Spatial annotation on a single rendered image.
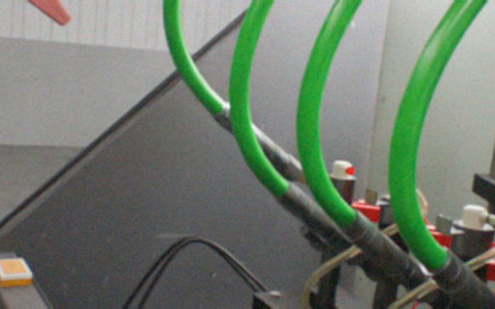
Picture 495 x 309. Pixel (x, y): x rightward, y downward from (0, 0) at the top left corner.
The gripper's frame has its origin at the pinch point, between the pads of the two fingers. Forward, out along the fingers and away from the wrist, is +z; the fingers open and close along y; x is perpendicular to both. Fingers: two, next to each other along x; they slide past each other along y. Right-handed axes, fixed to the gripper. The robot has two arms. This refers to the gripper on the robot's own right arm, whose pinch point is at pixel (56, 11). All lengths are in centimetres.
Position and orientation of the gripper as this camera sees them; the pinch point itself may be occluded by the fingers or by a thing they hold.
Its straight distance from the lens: 39.9
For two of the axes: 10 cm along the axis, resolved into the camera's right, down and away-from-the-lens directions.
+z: 6.5, 7.1, 2.8
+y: 7.3, -6.9, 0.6
